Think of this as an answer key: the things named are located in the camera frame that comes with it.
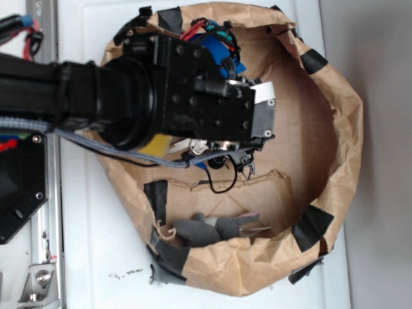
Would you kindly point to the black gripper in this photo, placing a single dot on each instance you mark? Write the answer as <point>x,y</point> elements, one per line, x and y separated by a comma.
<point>181,92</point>

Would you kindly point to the silver keys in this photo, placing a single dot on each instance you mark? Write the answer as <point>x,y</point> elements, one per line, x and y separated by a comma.
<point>188,147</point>

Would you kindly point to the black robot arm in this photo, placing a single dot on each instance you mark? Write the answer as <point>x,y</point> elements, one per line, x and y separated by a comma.
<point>90,105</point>

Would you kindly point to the brown paper bag bin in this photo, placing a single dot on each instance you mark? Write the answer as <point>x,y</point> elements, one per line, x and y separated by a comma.
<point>305,179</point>

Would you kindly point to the grey toy mouse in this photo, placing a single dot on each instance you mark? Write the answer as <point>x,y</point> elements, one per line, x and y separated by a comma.
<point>202,230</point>

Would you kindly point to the yellow sponge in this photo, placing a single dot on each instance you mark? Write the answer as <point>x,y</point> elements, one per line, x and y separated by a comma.
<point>158,146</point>

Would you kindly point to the aluminium rail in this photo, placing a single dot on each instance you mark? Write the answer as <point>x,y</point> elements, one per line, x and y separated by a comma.
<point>46,223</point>

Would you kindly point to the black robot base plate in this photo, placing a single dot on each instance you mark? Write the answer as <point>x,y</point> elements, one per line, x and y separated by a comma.
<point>24,187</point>

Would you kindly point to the metal corner bracket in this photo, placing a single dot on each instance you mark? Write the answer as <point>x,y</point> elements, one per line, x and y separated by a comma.
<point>40,288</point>

